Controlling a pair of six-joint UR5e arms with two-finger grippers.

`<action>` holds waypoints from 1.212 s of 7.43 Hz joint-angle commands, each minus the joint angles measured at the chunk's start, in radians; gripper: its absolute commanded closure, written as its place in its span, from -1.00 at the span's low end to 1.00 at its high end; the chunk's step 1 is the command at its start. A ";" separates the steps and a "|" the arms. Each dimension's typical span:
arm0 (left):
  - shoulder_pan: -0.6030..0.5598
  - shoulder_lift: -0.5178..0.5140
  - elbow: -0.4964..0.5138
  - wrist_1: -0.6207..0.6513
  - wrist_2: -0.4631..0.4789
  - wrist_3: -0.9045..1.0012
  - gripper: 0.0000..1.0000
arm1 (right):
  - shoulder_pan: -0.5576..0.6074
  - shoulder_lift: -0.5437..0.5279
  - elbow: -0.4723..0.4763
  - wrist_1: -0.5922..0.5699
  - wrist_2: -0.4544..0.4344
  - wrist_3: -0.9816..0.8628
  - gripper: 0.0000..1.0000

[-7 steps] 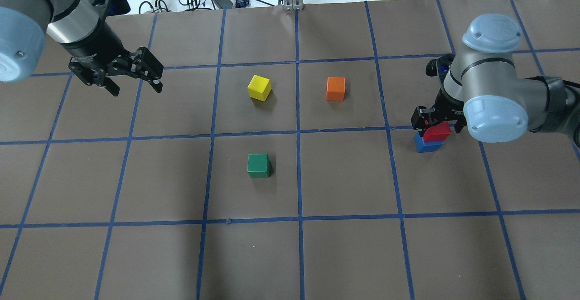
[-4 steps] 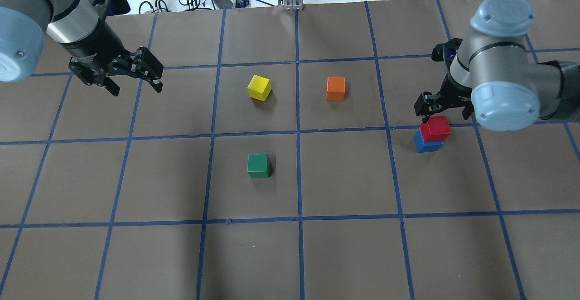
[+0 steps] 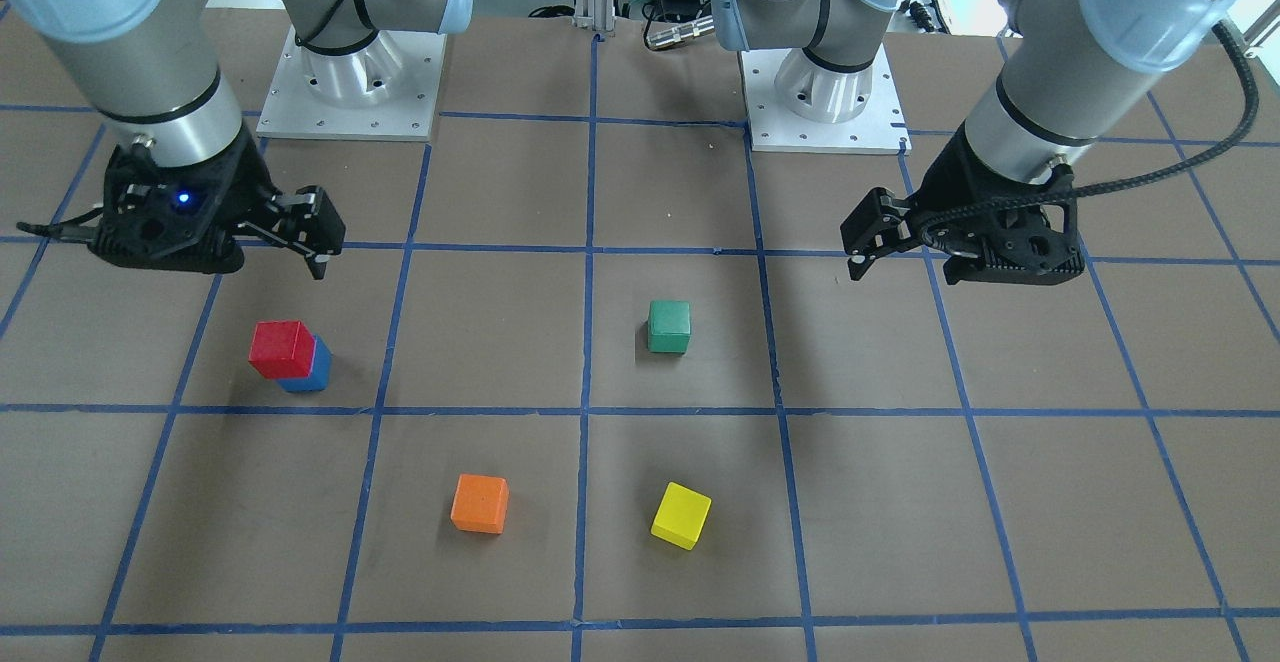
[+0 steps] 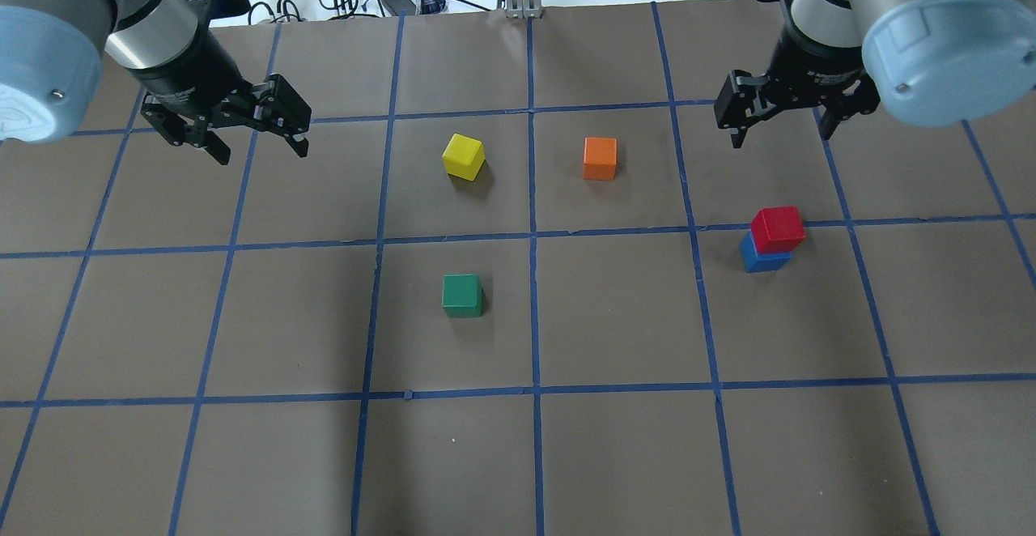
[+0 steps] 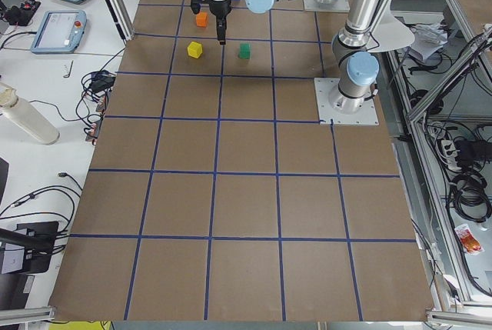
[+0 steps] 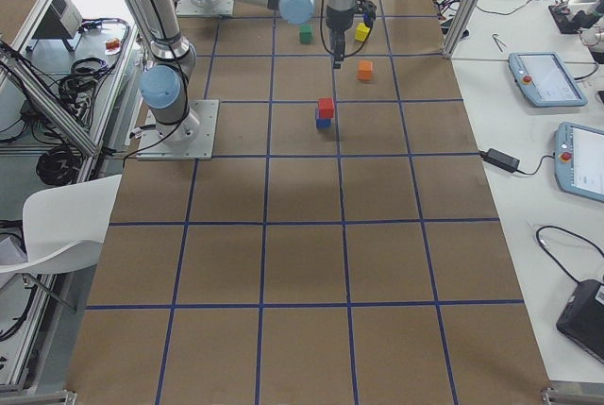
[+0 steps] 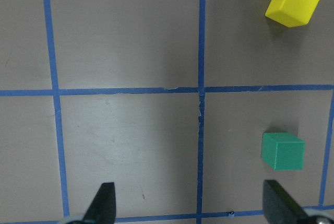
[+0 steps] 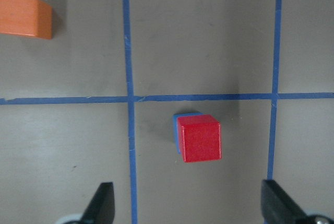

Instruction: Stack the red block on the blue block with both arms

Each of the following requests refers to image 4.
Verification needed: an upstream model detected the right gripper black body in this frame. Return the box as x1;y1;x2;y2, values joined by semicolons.
754;26;881;120

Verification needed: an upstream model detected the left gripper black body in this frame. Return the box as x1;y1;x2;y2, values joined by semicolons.
130;30;269;148

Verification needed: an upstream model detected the red wooden block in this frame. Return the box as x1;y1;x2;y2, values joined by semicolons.
749;206;807;255

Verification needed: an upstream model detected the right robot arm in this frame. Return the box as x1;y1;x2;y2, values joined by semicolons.
714;0;1035;148

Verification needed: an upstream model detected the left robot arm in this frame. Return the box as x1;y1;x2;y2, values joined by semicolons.
1;0;312;166

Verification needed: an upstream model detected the orange wooden block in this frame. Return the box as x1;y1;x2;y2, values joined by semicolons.
582;137;618;181

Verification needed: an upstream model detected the blue wooden block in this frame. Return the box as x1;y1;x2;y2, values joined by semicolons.
739;232;793;274

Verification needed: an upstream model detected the yellow wooden block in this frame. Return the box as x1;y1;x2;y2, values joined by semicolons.
441;134;486;181

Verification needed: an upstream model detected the green wooden block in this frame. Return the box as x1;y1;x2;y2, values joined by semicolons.
441;274;484;319

